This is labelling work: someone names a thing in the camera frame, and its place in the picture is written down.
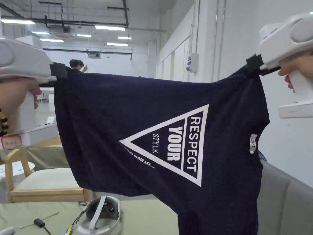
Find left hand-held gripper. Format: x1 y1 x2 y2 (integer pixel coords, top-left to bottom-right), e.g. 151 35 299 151
0 35 69 151

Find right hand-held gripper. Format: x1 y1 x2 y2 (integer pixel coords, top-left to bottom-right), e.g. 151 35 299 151
245 11 313 119

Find dark blue printed shirt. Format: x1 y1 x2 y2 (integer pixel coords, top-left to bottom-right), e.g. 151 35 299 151
52 65 271 235

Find person's right hand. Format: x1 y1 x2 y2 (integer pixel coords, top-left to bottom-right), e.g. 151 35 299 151
278 52 313 93

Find person's left hand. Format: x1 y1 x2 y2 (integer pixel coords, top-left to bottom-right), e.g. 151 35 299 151
0 79 42 118

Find wooden chair with pale cushion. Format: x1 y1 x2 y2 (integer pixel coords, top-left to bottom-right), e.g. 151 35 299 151
4 136 90 203

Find white headset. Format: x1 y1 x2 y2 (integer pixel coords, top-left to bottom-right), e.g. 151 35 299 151
77 196 122 235

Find bed with pale green sheet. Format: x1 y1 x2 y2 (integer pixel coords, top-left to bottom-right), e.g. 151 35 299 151
0 199 180 235

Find grey wall box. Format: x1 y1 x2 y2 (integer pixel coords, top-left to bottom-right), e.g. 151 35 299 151
188 52 199 73

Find black cable with small box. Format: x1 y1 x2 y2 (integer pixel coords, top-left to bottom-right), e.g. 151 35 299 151
18 211 60 235

